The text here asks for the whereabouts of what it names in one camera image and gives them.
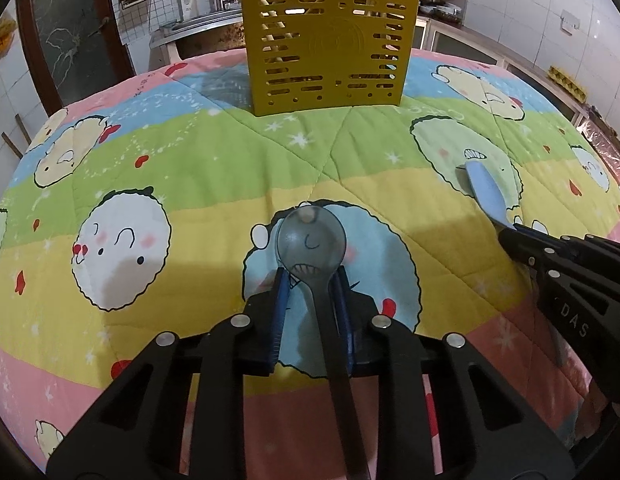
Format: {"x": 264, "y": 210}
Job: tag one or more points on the yellow egg tray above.
{"x": 567, "y": 82}

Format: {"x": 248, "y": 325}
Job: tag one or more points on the wooden stick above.
{"x": 11, "y": 145}
{"x": 24, "y": 130}

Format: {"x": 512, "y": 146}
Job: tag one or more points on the yellow plastic utensil holder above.
{"x": 335, "y": 27}

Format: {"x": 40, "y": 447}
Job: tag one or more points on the group of white bowls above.
{"x": 439, "y": 9}

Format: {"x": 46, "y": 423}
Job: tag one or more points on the cartoon printed blanket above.
{"x": 190, "y": 170}

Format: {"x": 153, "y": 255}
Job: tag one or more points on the white soap bottle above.
{"x": 186, "y": 2}

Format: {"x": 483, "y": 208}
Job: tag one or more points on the dark door with frosted glass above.
{"x": 65, "y": 35}

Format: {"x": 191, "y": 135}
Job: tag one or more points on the orange hanging plastic bag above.
{"x": 1, "y": 40}

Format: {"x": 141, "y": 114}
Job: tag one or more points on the pink plastic sheet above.
{"x": 607, "y": 142}

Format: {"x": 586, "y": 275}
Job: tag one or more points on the person's right hand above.
{"x": 595, "y": 410}

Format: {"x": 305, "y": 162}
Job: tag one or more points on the white wall socket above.
{"x": 569, "y": 21}

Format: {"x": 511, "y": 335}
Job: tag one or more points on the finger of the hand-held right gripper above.
{"x": 589, "y": 242}
{"x": 539, "y": 260}

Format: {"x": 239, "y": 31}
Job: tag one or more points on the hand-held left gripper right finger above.
{"x": 345, "y": 312}

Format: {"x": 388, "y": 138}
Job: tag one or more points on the grey translucent spoon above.
{"x": 310, "y": 240}

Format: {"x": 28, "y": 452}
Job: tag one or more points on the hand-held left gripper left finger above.
{"x": 280, "y": 310}

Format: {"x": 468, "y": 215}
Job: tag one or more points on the stainless steel sink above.
{"x": 205, "y": 22}

